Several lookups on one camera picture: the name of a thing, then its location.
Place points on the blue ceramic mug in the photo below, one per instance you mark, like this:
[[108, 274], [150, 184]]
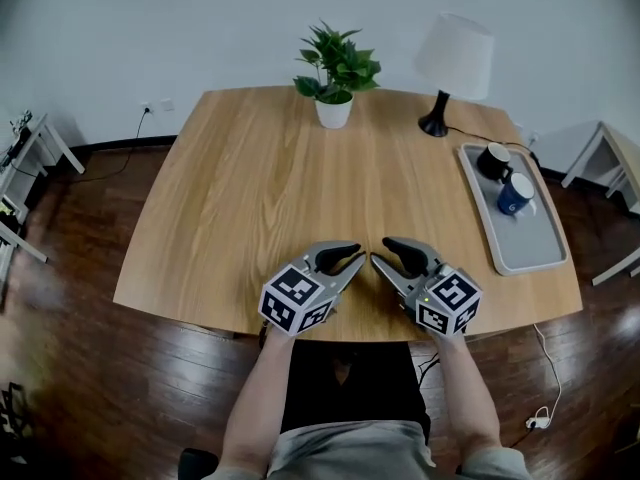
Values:
[[510, 200]]

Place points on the white shade black base lamp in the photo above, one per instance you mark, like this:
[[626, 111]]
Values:
[[455, 53]]

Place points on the white frame table with clutter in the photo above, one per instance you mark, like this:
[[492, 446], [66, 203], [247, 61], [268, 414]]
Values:
[[30, 143]]

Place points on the white wall socket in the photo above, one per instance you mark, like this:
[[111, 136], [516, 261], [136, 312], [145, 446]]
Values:
[[534, 138], [167, 104], [146, 107]]

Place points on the white side table wooden top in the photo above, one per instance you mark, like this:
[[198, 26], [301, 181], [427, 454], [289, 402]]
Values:
[[620, 143]]

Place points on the person's black trousers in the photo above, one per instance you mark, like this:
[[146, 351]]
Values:
[[370, 383]]

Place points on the green plant in white pot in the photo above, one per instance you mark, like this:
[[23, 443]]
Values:
[[334, 113]]

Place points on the person's right forearm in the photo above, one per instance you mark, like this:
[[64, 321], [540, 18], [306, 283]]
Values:
[[470, 403]]

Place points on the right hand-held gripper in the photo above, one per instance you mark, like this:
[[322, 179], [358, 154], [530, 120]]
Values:
[[450, 298]]

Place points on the black chair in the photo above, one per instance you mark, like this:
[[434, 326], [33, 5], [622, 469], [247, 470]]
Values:
[[197, 465]]

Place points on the person's left forearm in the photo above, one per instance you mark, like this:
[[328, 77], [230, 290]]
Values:
[[255, 408]]

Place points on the person's grey shirt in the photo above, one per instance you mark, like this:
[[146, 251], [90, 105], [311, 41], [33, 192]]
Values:
[[350, 453]]

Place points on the black ceramic mug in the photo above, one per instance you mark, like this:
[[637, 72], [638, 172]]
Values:
[[487, 168]]

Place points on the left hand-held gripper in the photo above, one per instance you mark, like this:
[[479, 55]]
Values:
[[292, 293]]

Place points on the grey rectangular tray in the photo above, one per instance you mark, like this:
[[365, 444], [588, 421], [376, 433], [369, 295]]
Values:
[[525, 248]]

